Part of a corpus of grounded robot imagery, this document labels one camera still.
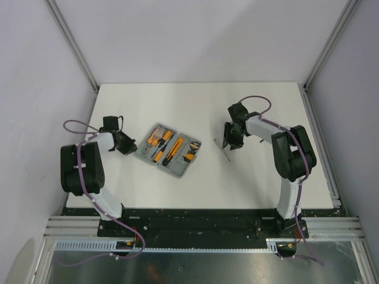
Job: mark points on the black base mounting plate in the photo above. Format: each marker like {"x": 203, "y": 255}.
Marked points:
{"x": 263, "y": 223}

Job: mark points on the orange black utility knife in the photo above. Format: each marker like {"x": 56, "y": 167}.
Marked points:
{"x": 174, "y": 150}

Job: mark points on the orange handle pliers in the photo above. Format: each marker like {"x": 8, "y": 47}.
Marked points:
{"x": 154, "y": 138}

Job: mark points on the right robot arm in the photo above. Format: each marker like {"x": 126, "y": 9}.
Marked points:
{"x": 293, "y": 153}

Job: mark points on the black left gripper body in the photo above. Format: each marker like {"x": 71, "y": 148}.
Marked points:
{"x": 127, "y": 144}

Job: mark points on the grey slotted cable duct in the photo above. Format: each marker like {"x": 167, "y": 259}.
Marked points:
{"x": 262, "y": 246}

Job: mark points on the grey plastic tool case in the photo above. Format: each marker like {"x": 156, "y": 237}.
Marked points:
{"x": 177, "y": 167}

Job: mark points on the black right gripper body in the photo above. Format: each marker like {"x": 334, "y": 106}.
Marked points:
{"x": 231, "y": 136}

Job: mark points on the orange handle slim screwdriver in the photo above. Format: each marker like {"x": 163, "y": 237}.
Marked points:
{"x": 163, "y": 152}

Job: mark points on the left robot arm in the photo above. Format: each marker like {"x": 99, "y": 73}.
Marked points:
{"x": 81, "y": 169}

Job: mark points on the orange handle thick screwdriver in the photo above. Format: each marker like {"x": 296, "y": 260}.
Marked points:
{"x": 162, "y": 141}

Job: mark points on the orange hex key holder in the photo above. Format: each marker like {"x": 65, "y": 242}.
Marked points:
{"x": 189, "y": 156}

